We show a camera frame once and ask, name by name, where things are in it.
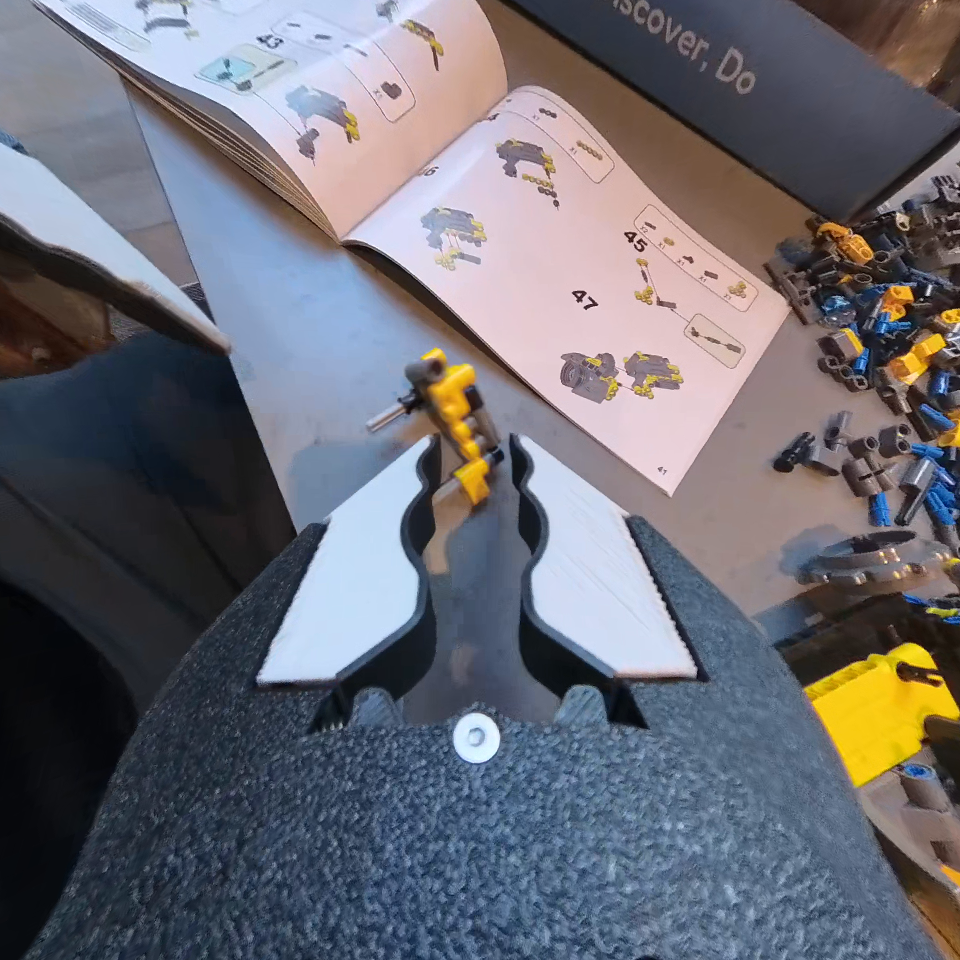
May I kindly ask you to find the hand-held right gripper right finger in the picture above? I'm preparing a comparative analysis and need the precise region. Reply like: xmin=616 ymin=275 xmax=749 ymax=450
xmin=510 ymin=433 xmax=699 ymax=689

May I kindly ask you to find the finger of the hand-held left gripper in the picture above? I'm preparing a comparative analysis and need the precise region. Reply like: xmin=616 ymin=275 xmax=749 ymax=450
xmin=0 ymin=146 xmax=231 ymax=355

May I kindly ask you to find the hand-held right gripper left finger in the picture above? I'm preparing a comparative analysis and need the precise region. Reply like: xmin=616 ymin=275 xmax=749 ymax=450
xmin=257 ymin=435 xmax=442 ymax=693

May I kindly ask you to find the small yellow brick connector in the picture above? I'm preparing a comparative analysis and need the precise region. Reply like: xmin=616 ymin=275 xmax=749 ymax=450
xmin=433 ymin=457 xmax=493 ymax=505

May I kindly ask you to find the yellow beaded axle assembly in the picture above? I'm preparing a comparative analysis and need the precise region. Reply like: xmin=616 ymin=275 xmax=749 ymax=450
xmin=366 ymin=347 xmax=489 ymax=462

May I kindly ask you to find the instruction booklet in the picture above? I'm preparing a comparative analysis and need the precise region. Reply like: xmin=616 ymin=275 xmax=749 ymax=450
xmin=30 ymin=0 xmax=792 ymax=496

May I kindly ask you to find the grey desk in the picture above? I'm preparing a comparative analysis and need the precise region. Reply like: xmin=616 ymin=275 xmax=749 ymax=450
xmin=123 ymin=0 xmax=960 ymax=939

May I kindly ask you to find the person's grey trouser leg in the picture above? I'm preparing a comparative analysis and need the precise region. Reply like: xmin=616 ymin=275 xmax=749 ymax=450
xmin=0 ymin=330 xmax=297 ymax=714

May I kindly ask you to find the yellow black brick vehicle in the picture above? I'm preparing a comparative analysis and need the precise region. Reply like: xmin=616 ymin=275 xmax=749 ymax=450
xmin=772 ymin=528 xmax=960 ymax=886

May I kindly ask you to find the pile of small dark connectors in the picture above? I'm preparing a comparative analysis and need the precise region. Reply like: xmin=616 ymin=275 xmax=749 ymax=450
xmin=765 ymin=172 xmax=960 ymax=541

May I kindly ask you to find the dark cardboard box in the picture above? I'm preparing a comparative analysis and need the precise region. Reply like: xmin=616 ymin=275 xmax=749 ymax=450
xmin=510 ymin=0 xmax=960 ymax=222

